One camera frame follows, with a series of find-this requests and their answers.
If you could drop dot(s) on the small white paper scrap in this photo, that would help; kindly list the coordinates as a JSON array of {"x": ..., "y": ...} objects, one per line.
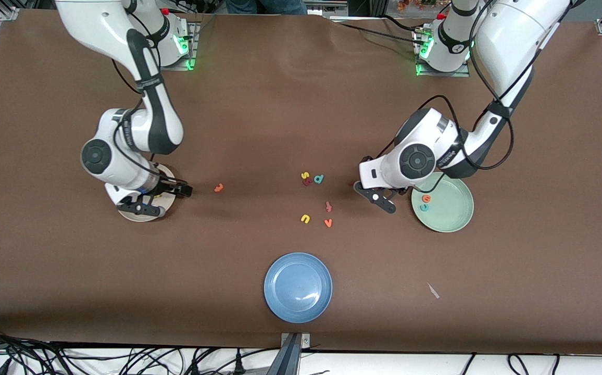
[{"x": 433, "y": 290}]

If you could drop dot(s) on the teal foam letter p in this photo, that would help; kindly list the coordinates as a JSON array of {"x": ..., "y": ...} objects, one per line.
[{"x": 317, "y": 180}]

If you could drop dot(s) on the brown table cover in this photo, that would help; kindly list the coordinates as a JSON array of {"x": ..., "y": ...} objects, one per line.
[{"x": 280, "y": 130}]

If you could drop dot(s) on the beige round plate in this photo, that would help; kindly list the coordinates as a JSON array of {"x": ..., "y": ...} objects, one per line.
[{"x": 167, "y": 173}]

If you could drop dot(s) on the light green round plate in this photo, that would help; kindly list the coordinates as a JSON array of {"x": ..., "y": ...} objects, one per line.
[{"x": 449, "y": 211}]

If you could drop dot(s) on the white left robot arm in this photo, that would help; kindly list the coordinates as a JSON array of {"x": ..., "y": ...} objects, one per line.
[{"x": 514, "y": 36}]

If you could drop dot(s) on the metal camera bracket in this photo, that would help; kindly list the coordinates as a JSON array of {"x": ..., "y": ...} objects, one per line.
[{"x": 305, "y": 341}]

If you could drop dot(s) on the grey power strip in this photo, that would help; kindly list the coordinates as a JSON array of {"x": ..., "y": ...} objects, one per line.
[{"x": 317, "y": 9}]

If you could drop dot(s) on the dark camera pole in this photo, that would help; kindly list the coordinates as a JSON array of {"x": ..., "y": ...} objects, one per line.
[{"x": 286, "y": 362}]

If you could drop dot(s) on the black power plug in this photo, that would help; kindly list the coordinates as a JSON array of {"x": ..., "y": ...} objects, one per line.
[
  {"x": 195, "y": 369},
  {"x": 238, "y": 366}
]

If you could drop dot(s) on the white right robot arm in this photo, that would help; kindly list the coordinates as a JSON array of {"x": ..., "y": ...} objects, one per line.
[{"x": 92, "y": 21}]

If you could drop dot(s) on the person behind table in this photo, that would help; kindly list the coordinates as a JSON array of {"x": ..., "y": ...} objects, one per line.
[{"x": 264, "y": 6}]

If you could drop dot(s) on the blue round plate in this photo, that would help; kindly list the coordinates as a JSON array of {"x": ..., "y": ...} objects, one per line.
[{"x": 298, "y": 287}]

